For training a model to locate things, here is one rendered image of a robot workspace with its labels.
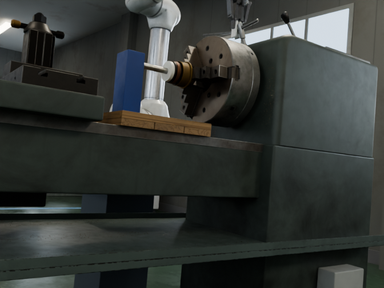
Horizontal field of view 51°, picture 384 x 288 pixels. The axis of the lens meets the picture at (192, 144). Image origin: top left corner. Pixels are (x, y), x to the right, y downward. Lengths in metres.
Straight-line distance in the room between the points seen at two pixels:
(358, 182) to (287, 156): 0.43
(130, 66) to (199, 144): 0.32
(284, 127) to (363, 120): 0.46
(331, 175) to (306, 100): 0.31
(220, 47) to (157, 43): 0.78
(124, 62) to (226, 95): 0.34
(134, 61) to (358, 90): 0.91
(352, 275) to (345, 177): 0.36
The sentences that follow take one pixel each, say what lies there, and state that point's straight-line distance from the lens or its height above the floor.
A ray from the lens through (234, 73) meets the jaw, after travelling 1.36.
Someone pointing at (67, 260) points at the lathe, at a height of 0.55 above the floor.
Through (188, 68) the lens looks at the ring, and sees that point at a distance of 1.39.
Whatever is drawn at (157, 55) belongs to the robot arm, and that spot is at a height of 1.31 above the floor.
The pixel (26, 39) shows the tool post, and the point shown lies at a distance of 1.29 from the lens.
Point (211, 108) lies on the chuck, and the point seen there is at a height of 0.97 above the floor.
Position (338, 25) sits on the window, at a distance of 4.61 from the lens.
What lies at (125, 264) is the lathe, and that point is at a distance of 1.00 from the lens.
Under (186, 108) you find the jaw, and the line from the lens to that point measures 1.46.
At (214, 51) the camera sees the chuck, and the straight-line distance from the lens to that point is 1.45.
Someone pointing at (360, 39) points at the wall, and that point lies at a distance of 4.46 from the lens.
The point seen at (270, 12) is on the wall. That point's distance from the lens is 5.27.
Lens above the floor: 0.78
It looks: 3 degrees up
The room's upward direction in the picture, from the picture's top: 5 degrees clockwise
